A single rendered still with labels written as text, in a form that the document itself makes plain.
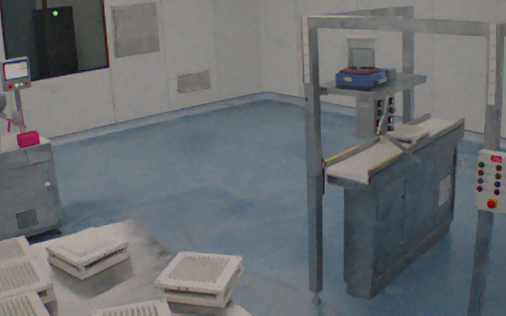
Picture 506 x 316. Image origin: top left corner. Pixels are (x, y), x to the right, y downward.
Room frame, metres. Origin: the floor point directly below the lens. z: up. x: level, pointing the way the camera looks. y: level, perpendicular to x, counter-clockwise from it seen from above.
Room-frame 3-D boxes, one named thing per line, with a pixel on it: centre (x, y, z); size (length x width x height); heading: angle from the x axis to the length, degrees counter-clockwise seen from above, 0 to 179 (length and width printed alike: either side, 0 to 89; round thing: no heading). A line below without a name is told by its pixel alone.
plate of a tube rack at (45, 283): (1.73, 0.90, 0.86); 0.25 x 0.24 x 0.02; 33
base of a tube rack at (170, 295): (1.77, 0.22, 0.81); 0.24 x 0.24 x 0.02; 74
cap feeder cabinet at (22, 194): (4.10, 1.96, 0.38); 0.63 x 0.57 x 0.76; 128
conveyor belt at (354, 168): (3.34, -0.91, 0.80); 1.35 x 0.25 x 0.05; 138
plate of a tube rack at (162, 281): (1.77, 0.22, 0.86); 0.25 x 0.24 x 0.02; 164
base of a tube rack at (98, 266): (2.01, 0.69, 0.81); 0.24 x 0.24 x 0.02; 51
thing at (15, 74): (4.34, 1.88, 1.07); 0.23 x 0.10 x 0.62; 128
